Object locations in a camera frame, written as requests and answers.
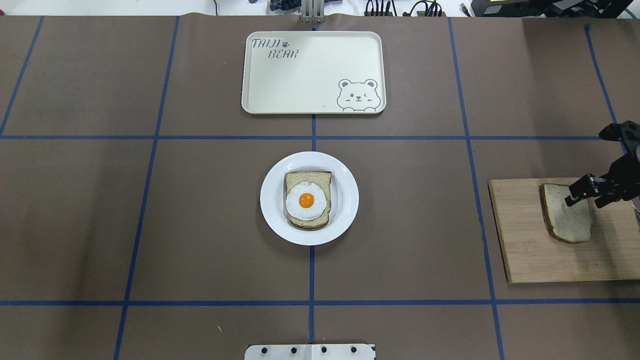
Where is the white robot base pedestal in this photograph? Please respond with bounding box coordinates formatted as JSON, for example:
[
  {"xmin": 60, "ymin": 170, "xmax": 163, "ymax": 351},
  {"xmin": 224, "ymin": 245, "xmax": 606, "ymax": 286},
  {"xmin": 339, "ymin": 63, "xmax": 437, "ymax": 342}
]
[{"xmin": 244, "ymin": 343, "xmax": 377, "ymax": 360}]

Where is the white round plate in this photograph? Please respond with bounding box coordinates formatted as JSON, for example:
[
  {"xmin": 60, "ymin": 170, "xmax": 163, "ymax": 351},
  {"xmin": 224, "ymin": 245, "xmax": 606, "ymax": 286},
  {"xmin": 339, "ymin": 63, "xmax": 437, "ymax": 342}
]
[{"xmin": 259, "ymin": 152, "xmax": 360, "ymax": 246}]

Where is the fried egg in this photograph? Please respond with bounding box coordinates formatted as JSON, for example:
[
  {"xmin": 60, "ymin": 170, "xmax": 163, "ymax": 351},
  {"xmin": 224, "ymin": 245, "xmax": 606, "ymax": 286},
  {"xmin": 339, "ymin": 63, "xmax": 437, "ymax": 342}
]
[{"xmin": 285, "ymin": 181, "xmax": 329, "ymax": 221}]

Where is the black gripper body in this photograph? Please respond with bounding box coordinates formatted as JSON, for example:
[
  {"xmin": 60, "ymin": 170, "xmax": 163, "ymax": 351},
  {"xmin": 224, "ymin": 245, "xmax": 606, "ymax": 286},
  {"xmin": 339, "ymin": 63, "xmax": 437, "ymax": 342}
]
[{"xmin": 599, "ymin": 121, "xmax": 640, "ymax": 201}]

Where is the bread slice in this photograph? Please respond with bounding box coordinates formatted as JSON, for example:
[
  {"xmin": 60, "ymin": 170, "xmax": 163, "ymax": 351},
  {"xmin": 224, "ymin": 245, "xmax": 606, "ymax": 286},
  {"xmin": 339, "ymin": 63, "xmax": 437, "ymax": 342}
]
[
  {"xmin": 539, "ymin": 183, "xmax": 592, "ymax": 244},
  {"xmin": 285, "ymin": 171, "xmax": 333, "ymax": 230}
]

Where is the bread slice under egg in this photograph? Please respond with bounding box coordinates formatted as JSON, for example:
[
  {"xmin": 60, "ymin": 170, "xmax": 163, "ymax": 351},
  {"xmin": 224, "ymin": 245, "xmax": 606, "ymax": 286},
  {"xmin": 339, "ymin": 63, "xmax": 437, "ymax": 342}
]
[{"xmin": 285, "ymin": 171, "xmax": 333, "ymax": 230}]

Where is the wooden cutting board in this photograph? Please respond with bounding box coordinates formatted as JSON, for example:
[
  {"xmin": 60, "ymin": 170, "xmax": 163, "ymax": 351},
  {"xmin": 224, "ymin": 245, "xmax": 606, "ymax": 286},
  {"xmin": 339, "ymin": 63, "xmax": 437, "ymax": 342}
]
[{"xmin": 488, "ymin": 177, "xmax": 640, "ymax": 284}]

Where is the cream bear tray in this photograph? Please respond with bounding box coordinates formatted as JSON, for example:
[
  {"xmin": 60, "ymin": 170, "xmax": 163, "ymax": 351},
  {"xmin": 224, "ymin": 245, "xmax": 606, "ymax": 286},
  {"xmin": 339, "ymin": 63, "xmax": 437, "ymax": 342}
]
[{"xmin": 241, "ymin": 30, "xmax": 387, "ymax": 116}]

